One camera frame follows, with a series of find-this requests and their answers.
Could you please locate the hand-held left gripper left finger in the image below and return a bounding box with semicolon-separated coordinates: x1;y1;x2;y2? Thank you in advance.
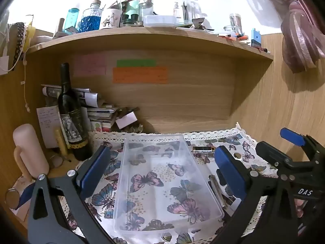
27;145;112;244

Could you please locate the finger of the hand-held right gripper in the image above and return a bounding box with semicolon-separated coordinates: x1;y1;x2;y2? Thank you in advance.
256;141;294;170
280;128;318;159

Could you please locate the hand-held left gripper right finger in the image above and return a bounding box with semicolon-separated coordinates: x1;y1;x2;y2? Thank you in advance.
214;145;299;244

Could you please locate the AA battery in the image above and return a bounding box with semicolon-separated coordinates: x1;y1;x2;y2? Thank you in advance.
192;146;216;153

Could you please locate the clear plastic container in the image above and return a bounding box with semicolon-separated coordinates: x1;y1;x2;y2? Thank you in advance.
113;133;225;233

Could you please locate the person's right hand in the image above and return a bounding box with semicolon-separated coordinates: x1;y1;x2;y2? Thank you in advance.
295;199;306;218

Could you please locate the yellow pen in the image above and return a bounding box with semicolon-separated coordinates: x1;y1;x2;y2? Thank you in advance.
55;129;69;158

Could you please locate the dark wine bottle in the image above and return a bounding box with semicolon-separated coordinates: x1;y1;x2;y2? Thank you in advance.
57;63;92;161

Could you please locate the stack of books and papers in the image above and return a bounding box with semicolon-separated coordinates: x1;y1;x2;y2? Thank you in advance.
42;84;120;131

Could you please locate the brown dried decoration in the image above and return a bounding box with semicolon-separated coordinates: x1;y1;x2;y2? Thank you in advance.
119;122;145;134

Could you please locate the white card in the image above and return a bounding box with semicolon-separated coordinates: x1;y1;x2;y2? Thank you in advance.
115;112;138;130

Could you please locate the butterfly print tablecloth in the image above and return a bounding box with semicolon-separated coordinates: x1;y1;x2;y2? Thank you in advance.
61;123;280;244

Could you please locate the white paper note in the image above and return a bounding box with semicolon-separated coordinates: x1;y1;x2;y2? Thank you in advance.
36;105;61;149

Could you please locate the round silver mirror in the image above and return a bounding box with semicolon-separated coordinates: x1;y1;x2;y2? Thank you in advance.
5;188;22;210

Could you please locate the pink sticky note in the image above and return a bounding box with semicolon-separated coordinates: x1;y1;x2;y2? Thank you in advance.
74;54;106;76

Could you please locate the orange sticky note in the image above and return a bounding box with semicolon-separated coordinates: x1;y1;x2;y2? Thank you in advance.
112;67;169;84

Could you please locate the blue box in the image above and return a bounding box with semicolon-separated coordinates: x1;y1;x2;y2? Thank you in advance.
251;28;262;47

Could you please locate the pink curtain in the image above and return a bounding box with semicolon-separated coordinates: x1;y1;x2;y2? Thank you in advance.
237;0;325;74

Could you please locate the green sticky note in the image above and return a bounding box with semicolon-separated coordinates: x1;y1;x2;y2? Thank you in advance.
116;59;156;67

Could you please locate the small glass jar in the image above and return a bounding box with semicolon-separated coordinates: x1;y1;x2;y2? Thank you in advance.
223;13;244;35

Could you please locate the wooden shelf board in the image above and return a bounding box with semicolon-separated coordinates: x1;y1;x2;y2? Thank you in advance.
25;27;274;61

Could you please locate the glass bottle with blue beads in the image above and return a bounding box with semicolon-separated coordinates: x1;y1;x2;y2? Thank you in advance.
80;0;104;33

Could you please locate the black lace ribbon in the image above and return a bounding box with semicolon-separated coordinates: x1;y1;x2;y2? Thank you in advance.
13;22;26;61

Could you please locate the blue plastic bottle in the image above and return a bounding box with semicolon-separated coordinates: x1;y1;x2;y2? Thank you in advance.
65;8;80;33

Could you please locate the clear bottle with cork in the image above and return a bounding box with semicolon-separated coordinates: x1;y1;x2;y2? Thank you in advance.
100;0;124;29

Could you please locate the clear lidded plastic box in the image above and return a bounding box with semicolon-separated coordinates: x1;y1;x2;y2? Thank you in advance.
143;15;176;28

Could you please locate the green spray bottle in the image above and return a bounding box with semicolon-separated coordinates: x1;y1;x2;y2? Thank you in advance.
122;0;142;26

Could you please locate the large clear glass jar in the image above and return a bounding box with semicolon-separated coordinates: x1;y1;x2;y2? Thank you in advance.
174;0;202;24

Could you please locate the small glass bottle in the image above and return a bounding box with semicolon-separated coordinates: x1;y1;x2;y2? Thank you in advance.
140;0;154;18

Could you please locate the white hanging cord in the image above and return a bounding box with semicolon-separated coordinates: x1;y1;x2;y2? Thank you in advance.
22;56;31;113

